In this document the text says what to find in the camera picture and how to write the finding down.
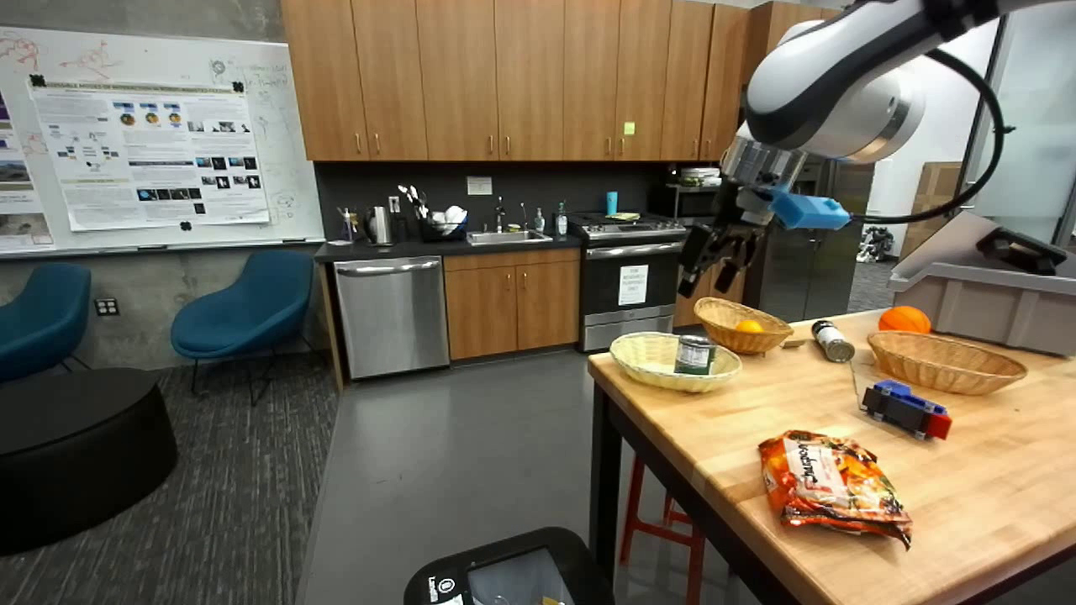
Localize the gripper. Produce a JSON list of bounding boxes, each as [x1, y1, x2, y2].
[[677, 181, 774, 300]]

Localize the small brown woven basket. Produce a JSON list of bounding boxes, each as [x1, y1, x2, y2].
[[694, 297, 794, 355]]

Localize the green label tin can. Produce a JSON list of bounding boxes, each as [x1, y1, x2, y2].
[[674, 334, 717, 376]]

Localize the pale woven basket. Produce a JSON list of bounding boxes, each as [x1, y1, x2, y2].
[[609, 332, 744, 394]]

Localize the white label can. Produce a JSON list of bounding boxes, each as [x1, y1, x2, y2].
[[810, 319, 857, 364]]

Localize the wide brown woven basket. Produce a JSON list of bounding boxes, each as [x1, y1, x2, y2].
[[867, 329, 1029, 397]]

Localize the black microwave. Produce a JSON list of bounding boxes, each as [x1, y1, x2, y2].
[[667, 183, 725, 222]]

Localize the stainless steel stove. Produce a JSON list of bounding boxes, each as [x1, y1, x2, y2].
[[571, 212, 690, 354]]

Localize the stainless steel fridge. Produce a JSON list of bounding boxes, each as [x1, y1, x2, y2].
[[743, 156, 876, 324]]

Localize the orange ball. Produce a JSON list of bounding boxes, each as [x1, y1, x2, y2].
[[878, 305, 932, 335]]

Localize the wooden base cabinet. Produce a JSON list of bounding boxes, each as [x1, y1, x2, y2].
[[443, 249, 582, 363]]

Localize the steel sink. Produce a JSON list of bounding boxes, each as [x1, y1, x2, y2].
[[466, 229, 554, 247]]

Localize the blue black red toy block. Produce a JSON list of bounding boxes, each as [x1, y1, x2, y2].
[[860, 379, 954, 441]]

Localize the orange snack bag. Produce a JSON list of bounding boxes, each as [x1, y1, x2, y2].
[[757, 430, 915, 551]]

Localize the grey plastic bin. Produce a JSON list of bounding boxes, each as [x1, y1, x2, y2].
[[888, 211, 1076, 358]]

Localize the red stool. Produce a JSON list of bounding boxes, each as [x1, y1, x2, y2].
[[619, 456, 709, 605]]

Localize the black dish rack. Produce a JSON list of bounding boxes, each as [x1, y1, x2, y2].
[[418, 204, 469, 244]]

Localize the stainless steel dishwasher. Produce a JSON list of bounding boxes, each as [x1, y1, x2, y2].
[[333, 255, 451, 381]]

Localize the steel kettle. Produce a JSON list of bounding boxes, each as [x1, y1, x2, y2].
[[364, 205, 396, 247]]

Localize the black trash bin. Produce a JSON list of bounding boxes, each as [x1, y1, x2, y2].
[[403, 526, 616, 605]]

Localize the whiteboard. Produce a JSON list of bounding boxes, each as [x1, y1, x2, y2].
[[0, 25, 327, 259]]

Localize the blue lounge chair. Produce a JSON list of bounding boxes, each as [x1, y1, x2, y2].
[[0, 262, 92, 385], [170, 250, 317, 406]]

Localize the large white poster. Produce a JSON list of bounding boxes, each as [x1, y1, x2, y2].
[[29, 78, 272, 233]]

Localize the black round ottoman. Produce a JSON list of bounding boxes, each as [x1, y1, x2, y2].
[[0, 366, 180, 557]]

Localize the poster with photos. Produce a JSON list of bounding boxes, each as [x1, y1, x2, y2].
[[0, 87, 56, 254]]

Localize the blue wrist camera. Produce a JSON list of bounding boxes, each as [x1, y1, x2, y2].
[[767, 187, 852, 231]]

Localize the row of wooden wall cabinets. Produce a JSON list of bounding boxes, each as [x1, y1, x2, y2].
[[281, 0, 841, 163]]

